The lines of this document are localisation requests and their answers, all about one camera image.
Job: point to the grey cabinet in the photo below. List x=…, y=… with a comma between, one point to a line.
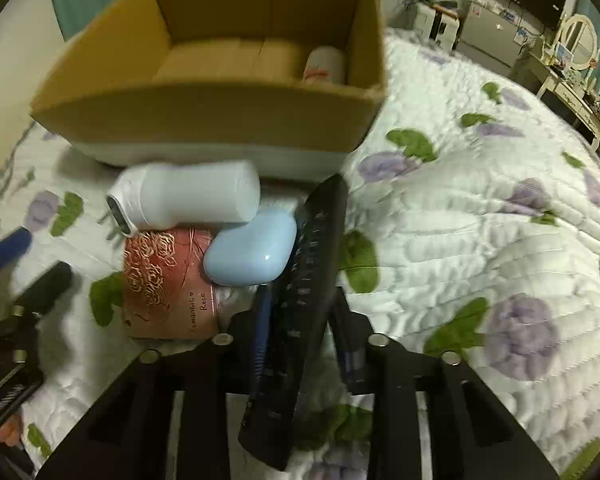
x=495, y=32

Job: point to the white appliance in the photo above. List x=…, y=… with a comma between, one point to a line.
x=432, y=21

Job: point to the brown cardboard box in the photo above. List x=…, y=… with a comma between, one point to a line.
x=205, y=110

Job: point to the white bottle with red print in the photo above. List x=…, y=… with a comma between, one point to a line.
x=324, y=64

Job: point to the white bottle with cap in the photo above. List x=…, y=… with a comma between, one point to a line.
x=190, y=192

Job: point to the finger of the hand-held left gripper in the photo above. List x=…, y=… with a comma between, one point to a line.
x=7, y=252
x=50, y=282

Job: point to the cream dressing table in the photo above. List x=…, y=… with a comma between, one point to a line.
x=575, y=100

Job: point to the light blue plastic case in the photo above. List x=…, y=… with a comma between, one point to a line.
x=250, y=250

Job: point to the oval vanity mirror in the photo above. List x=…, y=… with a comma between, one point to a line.
x=580, y=37

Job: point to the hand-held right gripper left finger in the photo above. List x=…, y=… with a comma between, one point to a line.
x=263, y=330

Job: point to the pink rose print box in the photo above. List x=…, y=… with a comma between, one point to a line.
x=165, y=285

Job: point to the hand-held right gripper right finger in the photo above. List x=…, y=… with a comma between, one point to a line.
x=351, y=360

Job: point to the floral quilted bedspread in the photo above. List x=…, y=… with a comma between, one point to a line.
x=480, y=210

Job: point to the black remote control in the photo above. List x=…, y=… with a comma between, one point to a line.
x=305, y=285

